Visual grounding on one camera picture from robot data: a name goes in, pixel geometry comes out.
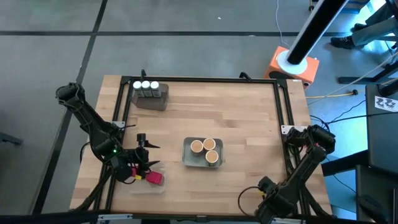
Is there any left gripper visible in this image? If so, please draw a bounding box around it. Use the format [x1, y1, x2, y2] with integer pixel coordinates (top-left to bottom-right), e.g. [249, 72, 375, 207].
[132, 133, 161, 175]

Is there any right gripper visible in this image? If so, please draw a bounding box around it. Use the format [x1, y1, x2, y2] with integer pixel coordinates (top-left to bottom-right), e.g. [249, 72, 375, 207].
[256, 183, 295, 224]

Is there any red spice tin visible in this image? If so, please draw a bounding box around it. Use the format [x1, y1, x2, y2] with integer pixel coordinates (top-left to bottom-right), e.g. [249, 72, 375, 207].
[145, 170, 165, 187]

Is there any clear plastic bin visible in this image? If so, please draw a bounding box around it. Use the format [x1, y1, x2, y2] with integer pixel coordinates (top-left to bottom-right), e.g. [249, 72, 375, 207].
[128, 167, 168, 196]

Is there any light grey plastic bin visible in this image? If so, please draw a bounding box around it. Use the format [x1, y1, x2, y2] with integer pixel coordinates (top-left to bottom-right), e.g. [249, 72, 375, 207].
[181, 136, 224, 169]

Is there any brown lid spice jar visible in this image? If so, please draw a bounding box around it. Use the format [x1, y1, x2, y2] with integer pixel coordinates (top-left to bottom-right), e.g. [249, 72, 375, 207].
[190, 139, 205, 157]
[203, 137, 217, 152]

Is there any paper cup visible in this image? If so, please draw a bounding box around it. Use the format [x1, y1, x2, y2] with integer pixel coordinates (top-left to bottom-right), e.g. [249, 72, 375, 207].
[205, 149, 220, 167]

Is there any white lid spice jar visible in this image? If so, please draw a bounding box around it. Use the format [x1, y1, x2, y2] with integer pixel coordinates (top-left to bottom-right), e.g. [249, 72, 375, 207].
[141, 80, 153, 98]
[149, 80, 162, 98]
[132, 80, 144, 98]

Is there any dark grey storage bin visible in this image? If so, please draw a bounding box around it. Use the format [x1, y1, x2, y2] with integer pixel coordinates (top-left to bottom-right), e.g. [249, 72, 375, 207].
[130, 81, 170, 112]

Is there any black furniture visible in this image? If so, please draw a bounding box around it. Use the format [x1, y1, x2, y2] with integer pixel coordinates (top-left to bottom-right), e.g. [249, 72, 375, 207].
[322, 149, 398, 224]

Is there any black rig crossbar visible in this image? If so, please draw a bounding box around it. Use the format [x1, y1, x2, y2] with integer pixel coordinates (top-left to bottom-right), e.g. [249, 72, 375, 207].
[0, 208, 398, 224]

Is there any black desk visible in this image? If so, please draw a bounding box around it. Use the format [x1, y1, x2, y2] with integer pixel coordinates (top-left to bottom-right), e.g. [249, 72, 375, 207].
[365, 83, 398, 175]

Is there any dark chair base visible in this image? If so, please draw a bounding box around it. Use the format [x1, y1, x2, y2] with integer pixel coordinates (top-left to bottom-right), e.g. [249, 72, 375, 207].
[0, 132, 24, 147]

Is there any white round disc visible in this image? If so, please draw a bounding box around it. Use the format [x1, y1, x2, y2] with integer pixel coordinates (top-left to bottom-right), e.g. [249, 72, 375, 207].
[276, 49, 309, 76]

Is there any orange box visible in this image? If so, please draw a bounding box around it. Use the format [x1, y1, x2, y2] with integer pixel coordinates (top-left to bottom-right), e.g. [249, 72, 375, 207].
[264, 45, 320, 90]

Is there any white printed tag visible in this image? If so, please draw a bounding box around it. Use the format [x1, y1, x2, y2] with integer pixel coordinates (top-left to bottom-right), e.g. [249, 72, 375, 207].
[374, 95, 398, 113]

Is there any black stand base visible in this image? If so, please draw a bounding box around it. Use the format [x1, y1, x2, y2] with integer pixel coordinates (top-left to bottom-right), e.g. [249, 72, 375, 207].
[338, 58, 398, 98]

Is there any black pole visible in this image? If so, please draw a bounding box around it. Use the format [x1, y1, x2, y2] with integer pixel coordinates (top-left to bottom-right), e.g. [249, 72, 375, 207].
[285, 0, 351, 65]

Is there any person's leg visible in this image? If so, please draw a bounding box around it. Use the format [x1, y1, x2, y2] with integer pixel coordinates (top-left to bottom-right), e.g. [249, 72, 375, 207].
[363, 0, 398, 27]
[351, 15, 398, 47]

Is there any silver bracket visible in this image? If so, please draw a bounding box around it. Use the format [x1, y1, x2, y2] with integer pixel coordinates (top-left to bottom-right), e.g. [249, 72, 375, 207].
[97, 213, 134, 222]
[271, 217, 307, 224]

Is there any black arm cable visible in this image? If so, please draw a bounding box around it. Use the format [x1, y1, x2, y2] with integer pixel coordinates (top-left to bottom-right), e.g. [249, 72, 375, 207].
[238, 185, 265, 216]

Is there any black table frame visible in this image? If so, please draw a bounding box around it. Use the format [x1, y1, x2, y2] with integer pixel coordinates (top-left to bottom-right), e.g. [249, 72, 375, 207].
[93, 74, 301, 222]

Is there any yellow floor cable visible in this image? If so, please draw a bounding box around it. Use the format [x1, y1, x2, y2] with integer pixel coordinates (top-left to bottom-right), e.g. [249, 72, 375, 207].
[306, 90, 358, 99]

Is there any black floor cable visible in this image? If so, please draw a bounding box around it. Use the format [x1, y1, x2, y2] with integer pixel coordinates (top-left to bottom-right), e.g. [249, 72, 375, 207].
[310, 110, 398, 125]

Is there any white floor cable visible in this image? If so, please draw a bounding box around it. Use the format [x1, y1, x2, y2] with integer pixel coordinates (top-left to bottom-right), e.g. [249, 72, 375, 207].
[275, 0, 292, 47]

